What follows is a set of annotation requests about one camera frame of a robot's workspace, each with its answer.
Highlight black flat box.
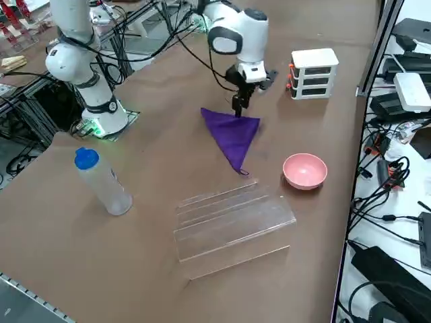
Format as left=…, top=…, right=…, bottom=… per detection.
left=392, top=18, right=431, bottom=46

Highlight large black power adapter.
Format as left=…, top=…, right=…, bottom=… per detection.
left=351, top=246, right=431, bottom=323

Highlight clear bottle with blue cap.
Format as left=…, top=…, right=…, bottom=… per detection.
left=74, top=147, right=133, bottom=217

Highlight wooden blocks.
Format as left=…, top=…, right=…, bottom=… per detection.
left=1, top=55, right=28, bottom=71

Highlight red stand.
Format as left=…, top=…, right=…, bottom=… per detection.
left=0, top=0, right=34, bottom=44

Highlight purple cloth towel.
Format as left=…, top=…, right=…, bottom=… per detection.
left=201, top=107, right=262, bottom=177

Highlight black bar device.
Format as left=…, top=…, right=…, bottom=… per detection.
left=417, top=211, right=431, bottom=270

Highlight black metal frame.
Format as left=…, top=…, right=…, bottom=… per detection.
left=0, top=75, right=65, bottom=149

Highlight aluminium table rail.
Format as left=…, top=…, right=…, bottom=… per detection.
left=0, top=272, right=73, bottom=323

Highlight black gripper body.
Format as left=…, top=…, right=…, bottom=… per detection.
left=224, top=65, right=279, bottom=93

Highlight clear acrylic stepped rack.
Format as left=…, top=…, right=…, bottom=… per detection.
left=173, top=181, right=297, bottom=280

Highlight aluminium frame post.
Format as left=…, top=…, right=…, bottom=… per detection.
left=356, top=0, right=405, bottom=98

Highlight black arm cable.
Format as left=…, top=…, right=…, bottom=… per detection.
left=55, top=0, right=236, bottom=92

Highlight black and orange connector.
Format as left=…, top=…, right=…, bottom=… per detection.
left=376, top=157, right=410, bottom=192

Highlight white mini drawer cabinet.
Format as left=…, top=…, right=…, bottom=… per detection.
left=286, top=48, right=340, bottom=101

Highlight white power adapter box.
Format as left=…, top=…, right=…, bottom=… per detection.
left=393, top=72, right=431, bottom=114

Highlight pink bowl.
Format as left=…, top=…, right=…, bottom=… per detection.
left=282, top=153, right=328, bottom=191

